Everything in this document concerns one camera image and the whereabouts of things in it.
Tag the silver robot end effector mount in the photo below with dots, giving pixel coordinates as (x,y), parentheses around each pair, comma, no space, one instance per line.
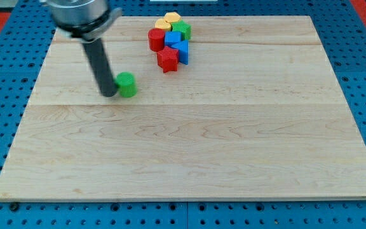
(86,20)

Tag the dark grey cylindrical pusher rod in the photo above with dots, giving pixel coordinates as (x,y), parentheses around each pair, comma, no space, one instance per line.
(100,67)

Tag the green cylinder block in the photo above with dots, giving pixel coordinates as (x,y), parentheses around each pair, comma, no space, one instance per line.
(126,84)

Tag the yellow heart block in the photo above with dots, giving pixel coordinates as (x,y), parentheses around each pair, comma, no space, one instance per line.
(162,24)

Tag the blue triangle block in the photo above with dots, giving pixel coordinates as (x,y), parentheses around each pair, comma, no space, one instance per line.
(183,48)

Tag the red cylinder block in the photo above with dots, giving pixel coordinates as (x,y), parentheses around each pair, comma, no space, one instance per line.
(156,39)

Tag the red star block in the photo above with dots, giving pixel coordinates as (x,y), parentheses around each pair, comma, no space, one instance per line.
(168,59)

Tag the blue cube block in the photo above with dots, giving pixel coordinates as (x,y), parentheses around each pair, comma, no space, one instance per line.
(172,37)

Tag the yellow hexagon block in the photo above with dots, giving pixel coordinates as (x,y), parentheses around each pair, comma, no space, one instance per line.
(172,17)

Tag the green pentagon block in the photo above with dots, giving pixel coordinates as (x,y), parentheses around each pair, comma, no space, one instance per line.
(182,27)

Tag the light wooden board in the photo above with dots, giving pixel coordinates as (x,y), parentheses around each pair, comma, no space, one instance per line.
(257,114)

